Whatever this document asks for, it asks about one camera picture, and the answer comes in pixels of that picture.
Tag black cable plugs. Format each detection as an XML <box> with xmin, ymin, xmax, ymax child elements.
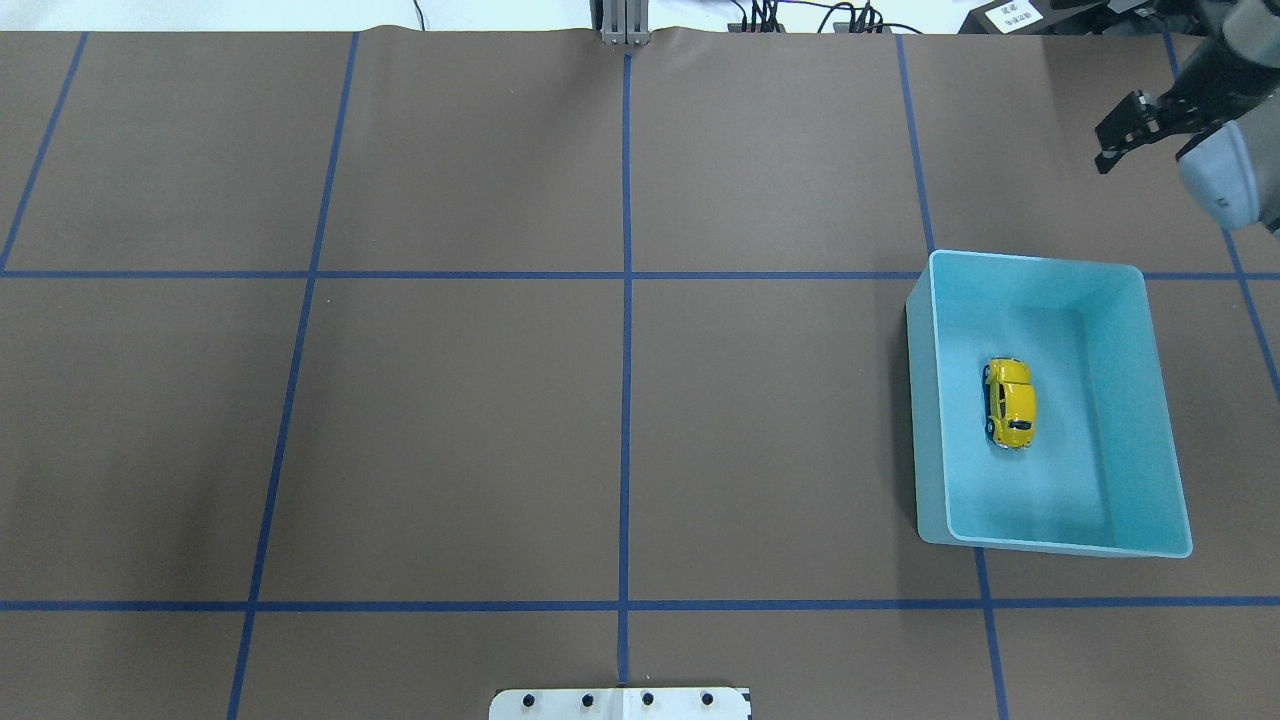
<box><xmin>726</xmin><ymin>1</ymin><xmax>896</xmax><ymax>35</ymax></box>

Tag yellow beetle toy car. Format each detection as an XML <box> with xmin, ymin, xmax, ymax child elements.
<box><xmin>982</xmin><ymin>357</ymin><xmax>1038</xmax><ymax>450</ymax></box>

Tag light blue plastic bin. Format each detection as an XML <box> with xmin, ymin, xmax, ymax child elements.
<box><xmin>905</xmin><ymin>249</ymin><xmax>1194</xmax><ymax>559</ymax></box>

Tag grey aluminium post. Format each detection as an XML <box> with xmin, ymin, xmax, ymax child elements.
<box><xmin>589</xmin><ymin>0</ymin><xmax>652</xmax><ymax>46</ymax></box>

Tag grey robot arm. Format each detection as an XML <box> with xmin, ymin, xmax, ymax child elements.
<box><xmin>1094</xmin><ymin>1</ymin><xmax>1279</xmax><ymax>236</ymax></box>

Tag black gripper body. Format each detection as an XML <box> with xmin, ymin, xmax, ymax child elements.
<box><xmin>1160</xmin><ymin>36</ymin><xmax>1279</xmax><ymax>135</ymax></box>

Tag black device with label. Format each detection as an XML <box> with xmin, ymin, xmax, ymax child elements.
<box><xmin>957</xmin><ymin>1</ymin><xmax>1061</xmax><ymax>36</ymax></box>

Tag white metal mount base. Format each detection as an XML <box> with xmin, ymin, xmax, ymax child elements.
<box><xmin>488</xmin><ymin>685</ymin><xmax>753</xmax><ymax>719</ymax></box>

